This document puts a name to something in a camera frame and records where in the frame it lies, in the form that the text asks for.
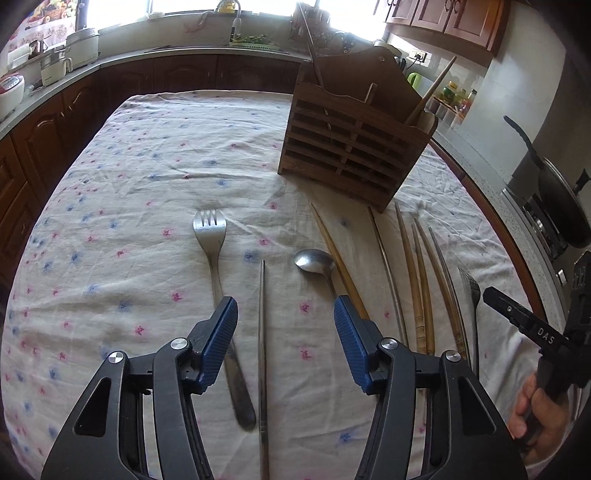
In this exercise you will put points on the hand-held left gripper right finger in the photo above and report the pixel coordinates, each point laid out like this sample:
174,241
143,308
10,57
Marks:
351,346

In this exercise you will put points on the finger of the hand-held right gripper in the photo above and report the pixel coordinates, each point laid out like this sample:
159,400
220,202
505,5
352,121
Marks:
512,314

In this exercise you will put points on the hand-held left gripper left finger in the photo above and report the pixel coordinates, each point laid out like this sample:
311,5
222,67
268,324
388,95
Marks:
221,341

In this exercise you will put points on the curved bamboo chopstick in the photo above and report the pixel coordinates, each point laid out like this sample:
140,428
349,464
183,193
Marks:
443,286
425,286
409,270

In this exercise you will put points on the steel chopstick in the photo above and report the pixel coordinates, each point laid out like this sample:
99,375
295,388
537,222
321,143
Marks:
390,277
263,369
448,267

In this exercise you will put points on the wooden utensil holder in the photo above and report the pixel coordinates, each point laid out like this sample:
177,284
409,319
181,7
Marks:
351,152

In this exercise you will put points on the person's right hand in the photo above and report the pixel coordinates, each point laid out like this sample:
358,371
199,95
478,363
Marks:
556,420

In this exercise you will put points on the dark slim fork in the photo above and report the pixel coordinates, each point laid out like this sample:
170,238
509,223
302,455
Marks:
471,295

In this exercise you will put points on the brown wooden chopstick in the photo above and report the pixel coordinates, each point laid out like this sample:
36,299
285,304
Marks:
337,261

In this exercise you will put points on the steel spoon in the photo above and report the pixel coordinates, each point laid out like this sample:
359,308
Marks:
314,263

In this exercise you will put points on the gas stove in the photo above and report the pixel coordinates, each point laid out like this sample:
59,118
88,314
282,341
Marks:
540,226

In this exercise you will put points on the large steel fork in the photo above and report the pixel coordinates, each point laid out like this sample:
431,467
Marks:
207,230

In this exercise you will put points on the black frying pan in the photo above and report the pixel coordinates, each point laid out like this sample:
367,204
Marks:
558,198

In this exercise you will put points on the floral white tablecloth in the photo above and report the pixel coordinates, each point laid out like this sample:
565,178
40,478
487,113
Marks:
138,207

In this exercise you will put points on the white seasoning container set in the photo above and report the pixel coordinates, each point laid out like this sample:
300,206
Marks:
441,110

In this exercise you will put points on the condiment jars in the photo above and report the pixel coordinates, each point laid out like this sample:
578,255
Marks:
459,97

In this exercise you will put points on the light wooden chopstick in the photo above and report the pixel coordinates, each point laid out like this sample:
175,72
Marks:
431,92

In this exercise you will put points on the short wooden stick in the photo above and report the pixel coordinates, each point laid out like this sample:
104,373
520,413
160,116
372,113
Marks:
370,94

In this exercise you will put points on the dark chopstick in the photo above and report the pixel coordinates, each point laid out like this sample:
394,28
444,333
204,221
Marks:
314,60

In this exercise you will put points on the green vegetable basket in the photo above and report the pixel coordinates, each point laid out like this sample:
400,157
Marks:
254,41

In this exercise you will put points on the brown wooden upper cabinets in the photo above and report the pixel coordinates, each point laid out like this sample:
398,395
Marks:
443,18

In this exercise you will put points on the kitchen faucet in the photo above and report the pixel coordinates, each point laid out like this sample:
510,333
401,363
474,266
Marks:
235,25

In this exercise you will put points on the dish drying rack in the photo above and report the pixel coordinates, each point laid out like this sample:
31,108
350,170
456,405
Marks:
323,27

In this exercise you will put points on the small white electric pot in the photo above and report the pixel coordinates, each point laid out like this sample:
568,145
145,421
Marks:
55,67

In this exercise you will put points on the white and red rice cooker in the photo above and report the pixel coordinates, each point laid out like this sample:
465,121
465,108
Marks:
9,94

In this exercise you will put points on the large white cooking pot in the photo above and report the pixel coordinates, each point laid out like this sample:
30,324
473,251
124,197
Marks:
83,46

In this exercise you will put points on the kitchen window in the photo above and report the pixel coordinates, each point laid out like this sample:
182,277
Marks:
263,7

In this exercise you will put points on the fruit and palm poster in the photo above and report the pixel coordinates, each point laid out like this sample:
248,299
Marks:
46,11

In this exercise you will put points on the wall socket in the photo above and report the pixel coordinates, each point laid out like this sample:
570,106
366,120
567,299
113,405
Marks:
421,56

